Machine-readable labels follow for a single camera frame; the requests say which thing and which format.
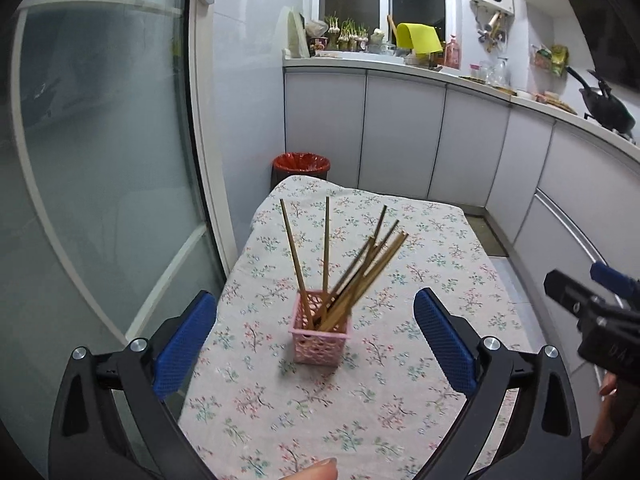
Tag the pink perforated plastic basket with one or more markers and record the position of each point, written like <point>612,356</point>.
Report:
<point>320,350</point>

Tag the white cutting board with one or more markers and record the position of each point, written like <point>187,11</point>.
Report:
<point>297,35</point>

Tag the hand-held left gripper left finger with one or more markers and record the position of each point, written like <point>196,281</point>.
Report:
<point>187,345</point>

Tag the glass sliding door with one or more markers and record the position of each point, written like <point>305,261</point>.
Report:
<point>100,160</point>

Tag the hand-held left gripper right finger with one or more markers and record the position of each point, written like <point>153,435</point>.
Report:
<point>445,345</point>

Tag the person's right hand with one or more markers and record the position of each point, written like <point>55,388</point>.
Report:
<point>602,425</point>

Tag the person's left hand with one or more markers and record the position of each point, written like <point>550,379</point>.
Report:
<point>315,471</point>

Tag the sprouting garlic plants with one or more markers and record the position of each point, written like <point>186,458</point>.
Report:
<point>347,35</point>

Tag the white kitchen countertop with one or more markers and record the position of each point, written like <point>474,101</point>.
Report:
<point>350,60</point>

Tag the floral tablecloth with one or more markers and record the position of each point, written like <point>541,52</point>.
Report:
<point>400,410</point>

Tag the white kitchen cabinets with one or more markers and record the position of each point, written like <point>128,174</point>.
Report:
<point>400,135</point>

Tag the brass water pipes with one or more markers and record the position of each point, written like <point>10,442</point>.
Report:
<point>492,30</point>

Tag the clear glass jars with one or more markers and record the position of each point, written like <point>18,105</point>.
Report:
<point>492,72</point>

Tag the pink detergent bottle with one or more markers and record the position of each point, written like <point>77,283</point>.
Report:
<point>452,52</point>

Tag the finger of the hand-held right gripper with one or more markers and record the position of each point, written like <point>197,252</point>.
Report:
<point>570,292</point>
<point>617,280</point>

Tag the black wok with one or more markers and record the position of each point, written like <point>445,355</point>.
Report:
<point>610,110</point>

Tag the green yellow snack packet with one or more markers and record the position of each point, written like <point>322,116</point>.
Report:
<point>552,60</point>

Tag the black bin with red bag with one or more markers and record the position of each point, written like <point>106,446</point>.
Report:
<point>300,162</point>

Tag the black range hood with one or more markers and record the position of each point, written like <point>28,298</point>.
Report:
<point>605,10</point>

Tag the yellow cloth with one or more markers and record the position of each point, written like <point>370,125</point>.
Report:
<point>420,37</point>

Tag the person's right forearm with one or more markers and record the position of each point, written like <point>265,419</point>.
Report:
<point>627,435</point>

